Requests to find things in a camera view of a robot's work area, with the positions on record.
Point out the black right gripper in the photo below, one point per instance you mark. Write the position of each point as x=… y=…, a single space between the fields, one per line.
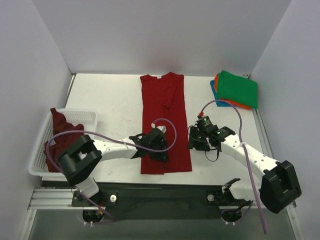
x=195 y=141

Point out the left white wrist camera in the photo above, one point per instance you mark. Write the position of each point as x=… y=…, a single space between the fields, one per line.
x=162 y=128

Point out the white plastic basket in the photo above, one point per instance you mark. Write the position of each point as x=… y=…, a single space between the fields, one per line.
x=38 y=166

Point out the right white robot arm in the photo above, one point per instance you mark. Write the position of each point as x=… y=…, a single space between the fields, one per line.
x=279 y=184

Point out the green folded t-shirt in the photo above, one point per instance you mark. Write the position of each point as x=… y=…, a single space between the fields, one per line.
x=237 y=89

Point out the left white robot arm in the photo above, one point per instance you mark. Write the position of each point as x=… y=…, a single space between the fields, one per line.
x=79 y=160

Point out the dark red t-shirt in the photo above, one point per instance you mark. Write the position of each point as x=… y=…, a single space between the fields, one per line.
x=60 y=124

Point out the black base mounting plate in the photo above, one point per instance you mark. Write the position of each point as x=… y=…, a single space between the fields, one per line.
x=139 y=201

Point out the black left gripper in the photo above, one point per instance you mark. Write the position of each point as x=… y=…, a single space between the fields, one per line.
x=161 y=147

